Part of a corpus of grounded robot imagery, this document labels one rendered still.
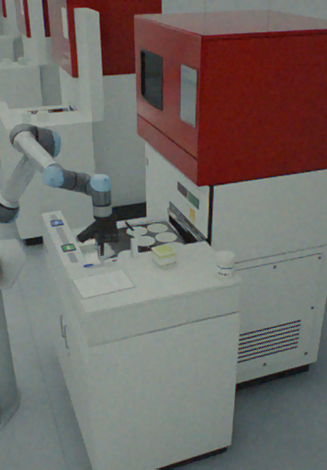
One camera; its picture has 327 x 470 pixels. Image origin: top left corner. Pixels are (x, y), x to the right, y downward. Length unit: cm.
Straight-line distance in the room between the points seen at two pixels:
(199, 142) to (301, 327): 123
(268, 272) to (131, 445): 99
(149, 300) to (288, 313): 106
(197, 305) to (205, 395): 47
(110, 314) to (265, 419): 125
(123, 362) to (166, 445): 54
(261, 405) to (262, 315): 50
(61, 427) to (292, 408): 117
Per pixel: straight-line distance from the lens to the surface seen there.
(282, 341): 297
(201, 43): 212
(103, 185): 205
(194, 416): 246
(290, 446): 284
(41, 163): 215
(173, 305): 204
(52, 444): 284
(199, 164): 223
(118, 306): 196
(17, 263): 259
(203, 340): 220
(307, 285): 283
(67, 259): 229
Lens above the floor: 208
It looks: 27 degrees down
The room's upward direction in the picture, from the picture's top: straight up
